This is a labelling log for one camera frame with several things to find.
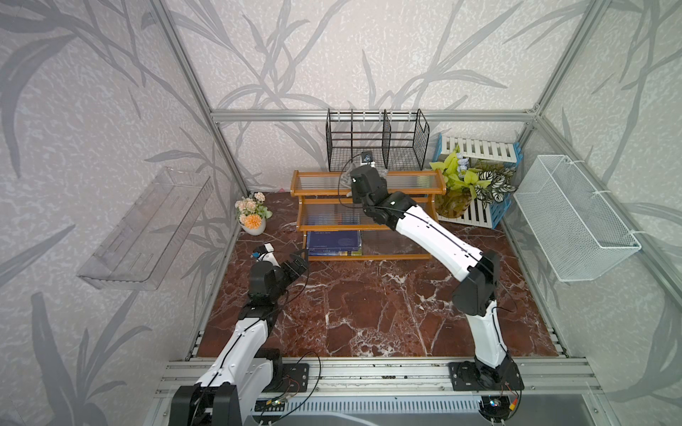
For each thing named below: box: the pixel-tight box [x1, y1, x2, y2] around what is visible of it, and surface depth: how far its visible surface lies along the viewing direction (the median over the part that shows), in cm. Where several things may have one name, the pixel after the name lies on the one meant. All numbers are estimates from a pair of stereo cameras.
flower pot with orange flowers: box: [234, 191, 273, 237], surface depth 101 cm
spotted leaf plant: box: [474, 160, 518, 210], surface depth 91 cm
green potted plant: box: [428, 144, 492, 219], surface depth 94 cm
